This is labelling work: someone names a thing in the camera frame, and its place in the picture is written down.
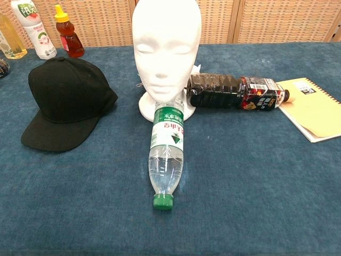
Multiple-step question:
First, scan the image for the yellow spiral notebook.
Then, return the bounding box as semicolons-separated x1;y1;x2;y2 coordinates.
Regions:
275;77;341;143

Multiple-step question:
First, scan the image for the dark round object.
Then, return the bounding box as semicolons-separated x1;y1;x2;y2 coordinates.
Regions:
0;59;11;78

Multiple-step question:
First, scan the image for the white drink bottle green label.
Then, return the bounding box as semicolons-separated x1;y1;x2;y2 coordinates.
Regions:
10;0;58;60

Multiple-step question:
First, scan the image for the dark coffee bottle black label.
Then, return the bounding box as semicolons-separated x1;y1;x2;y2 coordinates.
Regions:
186;72;290;111

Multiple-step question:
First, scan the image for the yellow tea bottle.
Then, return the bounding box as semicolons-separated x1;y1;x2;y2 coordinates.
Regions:
0;13;28;60

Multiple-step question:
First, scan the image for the white foam mannequin head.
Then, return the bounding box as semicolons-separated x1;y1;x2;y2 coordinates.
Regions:
132;0;202;123

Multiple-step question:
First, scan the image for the clear water bottle green cap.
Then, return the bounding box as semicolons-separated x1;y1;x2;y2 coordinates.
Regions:
148;99;185;211

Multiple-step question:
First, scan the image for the black baseball cap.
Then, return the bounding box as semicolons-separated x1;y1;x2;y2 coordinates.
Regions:
20;56;119;153

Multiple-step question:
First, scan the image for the honey bear bottle yellow cap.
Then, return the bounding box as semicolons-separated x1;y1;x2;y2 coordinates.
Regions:
54;4;85;59

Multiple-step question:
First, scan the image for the woven wood-framed screen panel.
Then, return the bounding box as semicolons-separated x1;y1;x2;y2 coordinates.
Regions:
234;0;341;44
0;0;137;50
196;0;241;45

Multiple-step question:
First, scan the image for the blue table cloth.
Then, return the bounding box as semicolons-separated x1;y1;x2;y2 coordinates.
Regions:
0;42;341;256

